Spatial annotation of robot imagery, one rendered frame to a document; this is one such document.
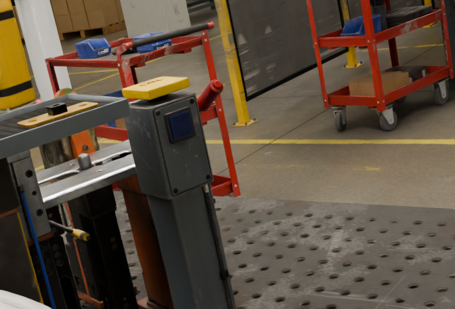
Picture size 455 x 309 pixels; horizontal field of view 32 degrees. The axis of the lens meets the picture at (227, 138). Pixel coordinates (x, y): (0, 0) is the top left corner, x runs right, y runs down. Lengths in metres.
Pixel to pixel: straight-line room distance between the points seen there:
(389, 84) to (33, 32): 2.22
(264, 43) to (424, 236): 4.48
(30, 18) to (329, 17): 2.63
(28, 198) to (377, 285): 0.63
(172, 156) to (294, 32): 5.35
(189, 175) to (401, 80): 4.03
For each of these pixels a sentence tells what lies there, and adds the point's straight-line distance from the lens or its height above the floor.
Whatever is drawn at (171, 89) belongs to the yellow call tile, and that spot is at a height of 1.15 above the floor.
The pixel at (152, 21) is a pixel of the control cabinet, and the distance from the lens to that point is 11.52.
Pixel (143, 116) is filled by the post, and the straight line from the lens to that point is 0.93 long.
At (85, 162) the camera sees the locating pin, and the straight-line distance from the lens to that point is 1.28.
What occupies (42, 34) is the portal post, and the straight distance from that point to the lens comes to 5.18.
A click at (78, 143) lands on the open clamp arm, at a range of 1.42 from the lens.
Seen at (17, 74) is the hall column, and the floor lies 0.35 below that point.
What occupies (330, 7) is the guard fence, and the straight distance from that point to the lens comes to 6.75.
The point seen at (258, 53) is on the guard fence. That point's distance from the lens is 5.86.
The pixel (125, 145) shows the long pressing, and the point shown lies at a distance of 1.38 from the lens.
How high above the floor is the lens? 1.31
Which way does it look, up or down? 14 degrees down
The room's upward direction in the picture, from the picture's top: 12 degrees counter-clockwise
